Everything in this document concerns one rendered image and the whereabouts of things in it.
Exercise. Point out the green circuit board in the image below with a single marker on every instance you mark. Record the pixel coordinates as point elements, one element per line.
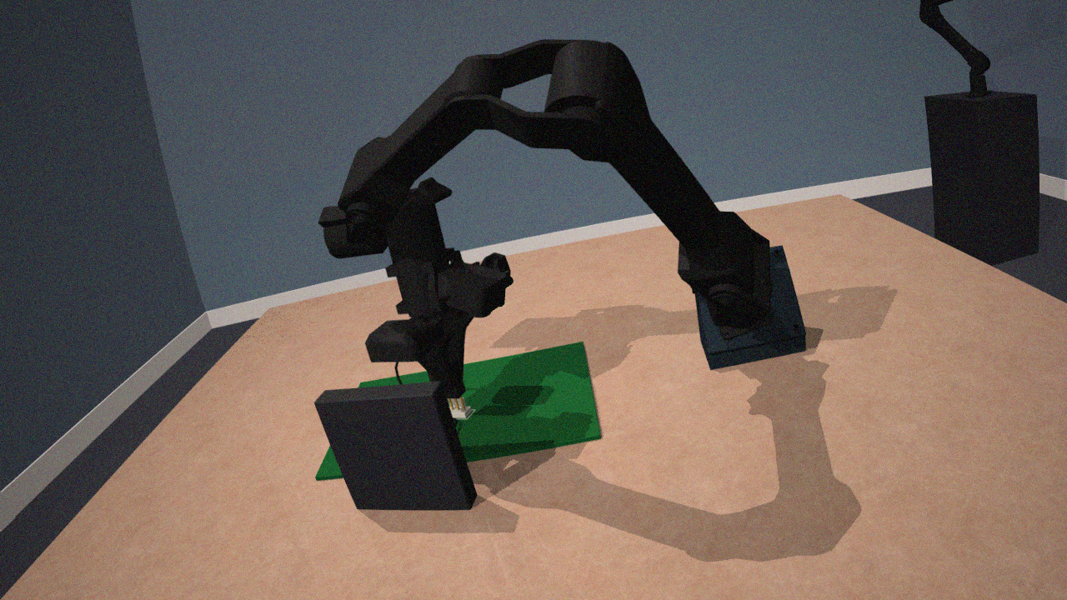
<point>525,403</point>

